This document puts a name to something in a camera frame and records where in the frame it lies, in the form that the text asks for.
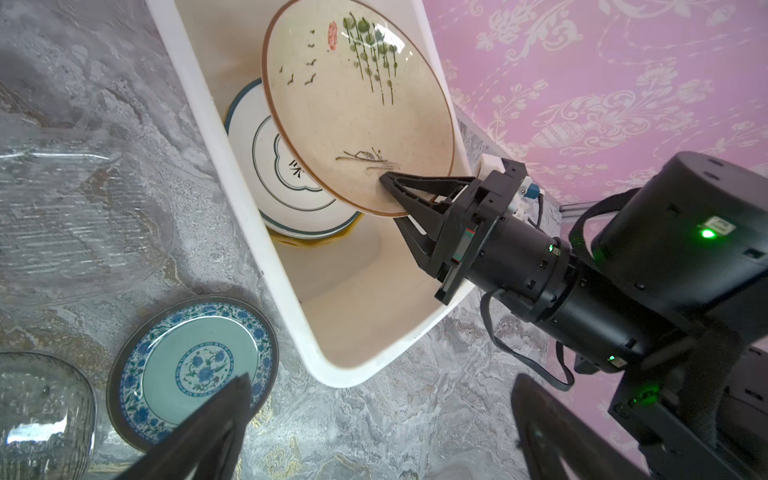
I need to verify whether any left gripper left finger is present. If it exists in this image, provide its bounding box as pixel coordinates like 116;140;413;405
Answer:
119;374;252;479

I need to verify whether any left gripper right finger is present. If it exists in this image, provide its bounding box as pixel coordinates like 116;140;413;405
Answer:
511;374;648;480

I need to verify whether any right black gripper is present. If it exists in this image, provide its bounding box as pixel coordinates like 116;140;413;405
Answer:
379;171;684;372

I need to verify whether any yellow white-dotted scalloped plate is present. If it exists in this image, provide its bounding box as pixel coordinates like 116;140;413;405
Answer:
267;213;364;248

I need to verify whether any white plate with clover emblem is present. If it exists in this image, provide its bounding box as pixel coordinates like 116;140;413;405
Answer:
224;79;359;238

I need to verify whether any cream plate with green leaves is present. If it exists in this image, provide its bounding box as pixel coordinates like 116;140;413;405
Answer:
262;1;455;217

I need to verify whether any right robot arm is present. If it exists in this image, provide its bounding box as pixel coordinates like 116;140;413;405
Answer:
380;151;767;479

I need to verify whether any white plastic bin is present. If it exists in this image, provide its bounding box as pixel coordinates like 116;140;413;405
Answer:
148;1;451;388

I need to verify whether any teal patterned small plate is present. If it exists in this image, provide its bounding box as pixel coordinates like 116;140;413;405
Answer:
106;295;279;452

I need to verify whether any tape roll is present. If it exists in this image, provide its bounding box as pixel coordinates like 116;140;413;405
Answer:
1;352;97;479

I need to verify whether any clear glass plate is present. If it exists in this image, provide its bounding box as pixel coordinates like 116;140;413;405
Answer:
1;128;174;307

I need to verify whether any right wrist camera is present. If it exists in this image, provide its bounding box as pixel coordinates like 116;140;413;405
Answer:
477;154;542;221

